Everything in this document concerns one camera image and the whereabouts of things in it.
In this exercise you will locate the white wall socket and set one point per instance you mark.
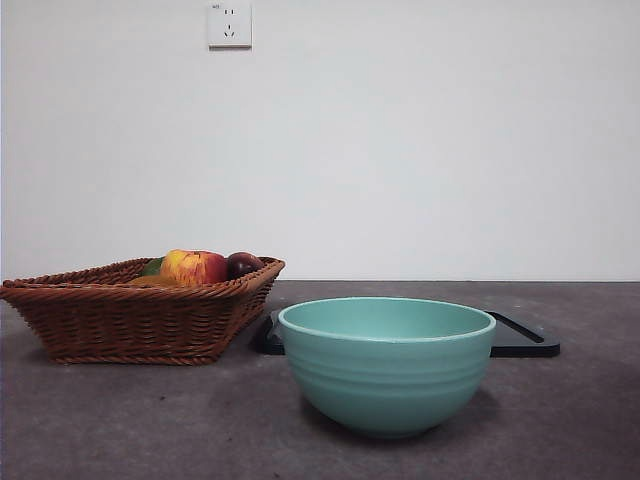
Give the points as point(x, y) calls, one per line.
point(230, 35)

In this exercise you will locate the black rectangular tray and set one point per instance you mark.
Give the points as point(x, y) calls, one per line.
point(520, 345)

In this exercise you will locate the green avocado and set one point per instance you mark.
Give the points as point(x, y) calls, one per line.
point(151, 269)

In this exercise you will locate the red yellow apple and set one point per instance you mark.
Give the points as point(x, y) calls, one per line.
point(195, 267)

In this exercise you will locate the brown wicker basket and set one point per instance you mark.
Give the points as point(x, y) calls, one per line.
point(125, 325)

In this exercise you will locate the dark red plum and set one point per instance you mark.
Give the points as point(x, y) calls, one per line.
point(243, 264)

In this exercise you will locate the teal ceramic bowl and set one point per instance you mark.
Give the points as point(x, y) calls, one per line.
point(390, 380)

